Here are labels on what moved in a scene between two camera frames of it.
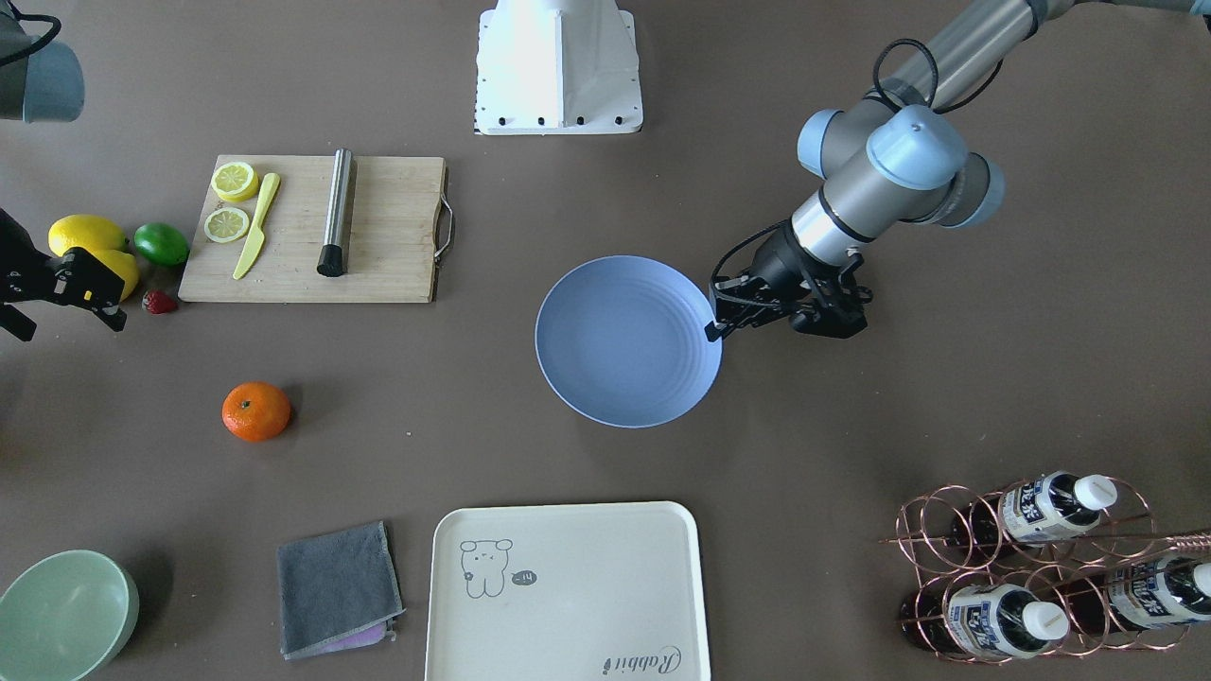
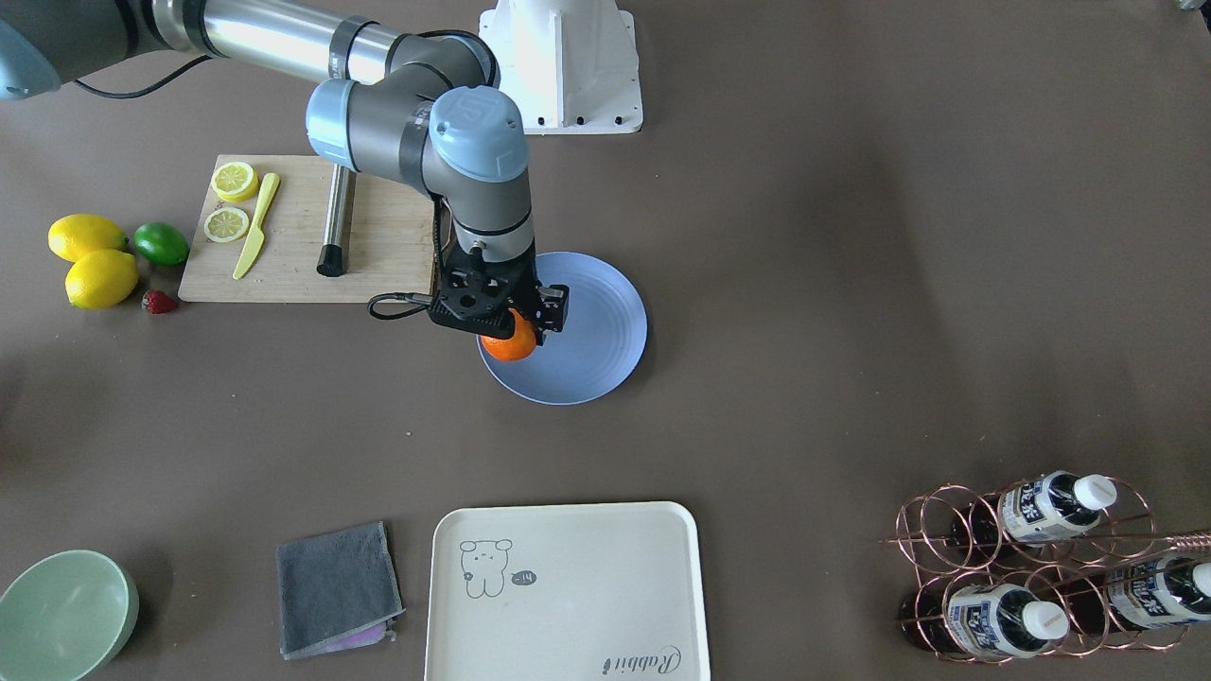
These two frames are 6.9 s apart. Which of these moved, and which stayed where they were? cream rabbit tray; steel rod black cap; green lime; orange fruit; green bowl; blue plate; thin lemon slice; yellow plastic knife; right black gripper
Moved: blue plate; right black gripper; orange fruit
Stayed: green lime; cream rabbit tray; thin lemon slice; steel rod black cap; green bowl; yellow plastic knife
